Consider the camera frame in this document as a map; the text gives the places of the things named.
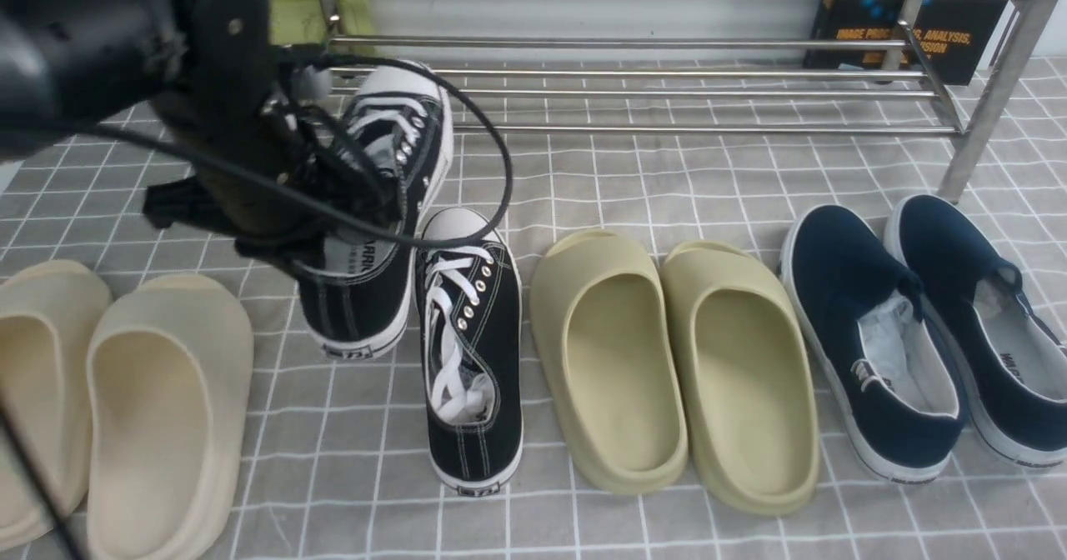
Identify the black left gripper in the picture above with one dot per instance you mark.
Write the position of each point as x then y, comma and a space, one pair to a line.
273, 169

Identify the black canvas sneaker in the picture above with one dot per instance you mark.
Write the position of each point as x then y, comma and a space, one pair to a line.
469, 302
355, 289

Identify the olive foam slipper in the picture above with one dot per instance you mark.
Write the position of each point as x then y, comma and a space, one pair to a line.
745, 378
596, 308

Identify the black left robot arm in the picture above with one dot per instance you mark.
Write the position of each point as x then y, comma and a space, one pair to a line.
69, 65

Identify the metal shoe rack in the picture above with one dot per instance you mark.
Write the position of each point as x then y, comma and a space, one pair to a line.
760, 68

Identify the navy slip-on shoe left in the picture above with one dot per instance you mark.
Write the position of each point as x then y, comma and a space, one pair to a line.
863, 314

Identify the navy slip-on shoe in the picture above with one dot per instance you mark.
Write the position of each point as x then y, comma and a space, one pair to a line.
863, 314
1011, 364

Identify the navy slip-on shoe right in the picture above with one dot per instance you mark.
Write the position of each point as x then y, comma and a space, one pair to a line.
1011, 364

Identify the cream foam slipper right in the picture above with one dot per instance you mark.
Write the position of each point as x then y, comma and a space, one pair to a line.
169, 373

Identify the cream foam slipper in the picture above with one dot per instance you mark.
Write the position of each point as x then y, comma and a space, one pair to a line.
49, 313
169, 373

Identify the cream foam slipper left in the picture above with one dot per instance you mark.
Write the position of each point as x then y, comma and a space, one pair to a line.
49, 313

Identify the grey checked floor cloth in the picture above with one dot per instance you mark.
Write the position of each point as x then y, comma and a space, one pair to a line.
335, 457

